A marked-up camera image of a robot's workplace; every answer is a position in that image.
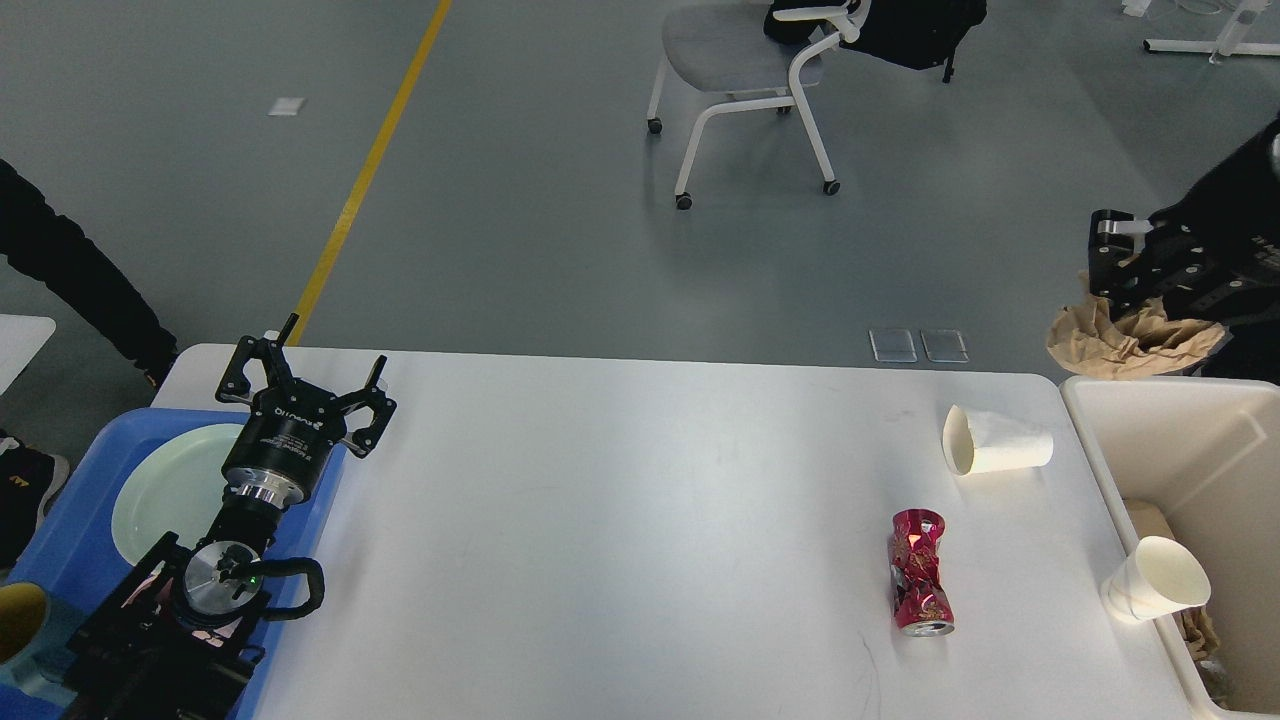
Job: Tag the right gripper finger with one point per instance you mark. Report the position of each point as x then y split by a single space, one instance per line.
1118 272

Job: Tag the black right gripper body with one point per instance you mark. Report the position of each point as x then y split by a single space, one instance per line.
1230 279

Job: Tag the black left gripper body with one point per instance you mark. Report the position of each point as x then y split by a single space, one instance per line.
282 451

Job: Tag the brown napkin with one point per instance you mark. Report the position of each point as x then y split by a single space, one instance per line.
1085 341

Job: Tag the light green plate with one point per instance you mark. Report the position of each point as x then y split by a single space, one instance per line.
177 487

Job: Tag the white paper cup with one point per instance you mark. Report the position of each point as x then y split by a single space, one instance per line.
1159 577
976 442

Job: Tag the teal mug yellow inside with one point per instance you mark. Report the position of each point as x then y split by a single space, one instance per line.
35 629

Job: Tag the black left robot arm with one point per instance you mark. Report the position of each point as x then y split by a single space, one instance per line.
173 640

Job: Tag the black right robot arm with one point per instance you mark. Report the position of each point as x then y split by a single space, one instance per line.
1239 195

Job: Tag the beige plastic bin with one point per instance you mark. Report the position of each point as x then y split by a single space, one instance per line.
1206 451

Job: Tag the blue plastic tray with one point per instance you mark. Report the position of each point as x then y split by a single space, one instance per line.
73 554

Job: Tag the person dark clothing left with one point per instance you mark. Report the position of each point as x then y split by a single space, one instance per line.
52 249

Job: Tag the black backpack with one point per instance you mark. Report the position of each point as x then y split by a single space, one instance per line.
914 34

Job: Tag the red small packet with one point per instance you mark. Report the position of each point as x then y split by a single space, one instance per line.
920 605

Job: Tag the white grey office chair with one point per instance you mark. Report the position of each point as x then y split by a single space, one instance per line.
721 49

